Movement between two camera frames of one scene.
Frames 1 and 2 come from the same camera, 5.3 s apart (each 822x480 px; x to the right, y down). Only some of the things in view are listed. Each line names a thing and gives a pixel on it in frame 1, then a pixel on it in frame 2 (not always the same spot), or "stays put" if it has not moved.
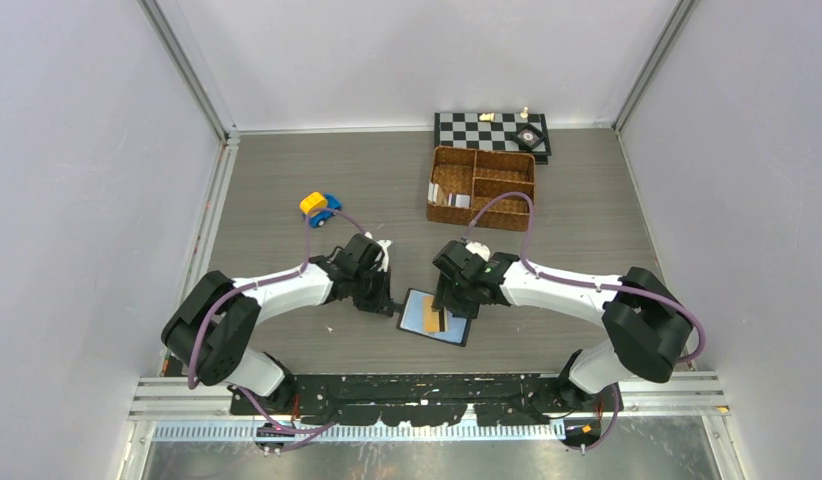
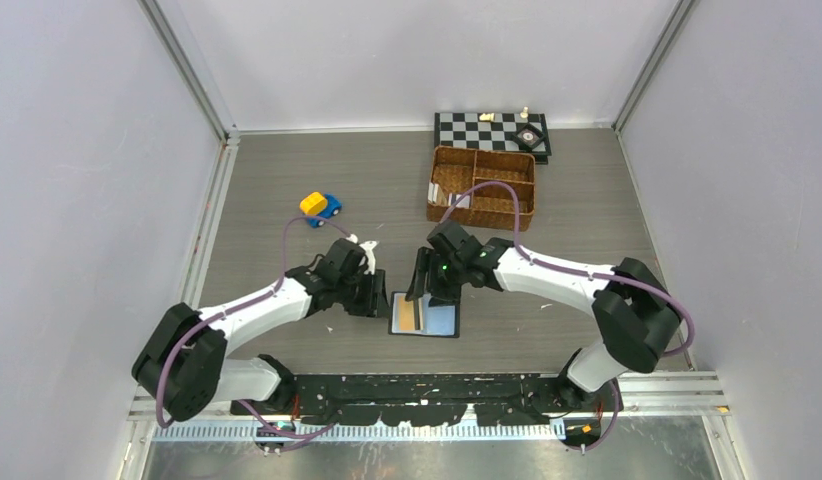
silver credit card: x=433 y=192 stays put
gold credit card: x=431 y=317 → x=405 y=314
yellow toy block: x=313 y=201 stays put
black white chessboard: x=465 y=131 stays put
